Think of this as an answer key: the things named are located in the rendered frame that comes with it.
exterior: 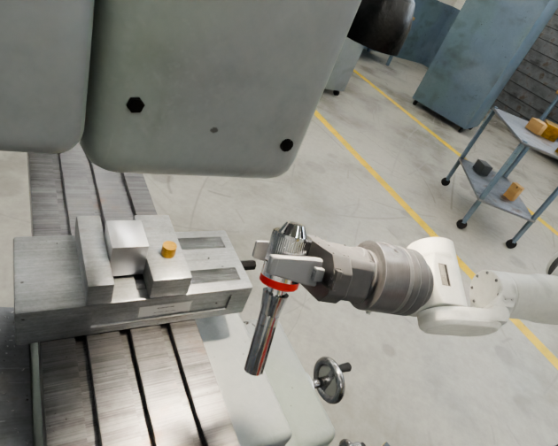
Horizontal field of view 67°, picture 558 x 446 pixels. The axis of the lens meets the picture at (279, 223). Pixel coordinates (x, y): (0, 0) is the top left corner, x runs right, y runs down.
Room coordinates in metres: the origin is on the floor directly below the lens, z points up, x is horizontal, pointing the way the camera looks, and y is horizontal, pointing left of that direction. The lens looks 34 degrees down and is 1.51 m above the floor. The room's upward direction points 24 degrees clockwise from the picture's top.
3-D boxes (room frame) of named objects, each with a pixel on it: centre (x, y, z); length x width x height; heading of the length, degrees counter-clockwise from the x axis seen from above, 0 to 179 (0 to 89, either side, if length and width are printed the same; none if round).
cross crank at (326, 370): (0.70, -0.25, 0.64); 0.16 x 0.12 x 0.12; 130
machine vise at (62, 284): (0.48, 0.18, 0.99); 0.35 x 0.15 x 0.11; 130
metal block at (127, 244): (0.46, 0.20, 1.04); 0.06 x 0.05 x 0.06; 40
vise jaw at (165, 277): (0.50, 0.16, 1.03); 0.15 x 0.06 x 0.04; 40
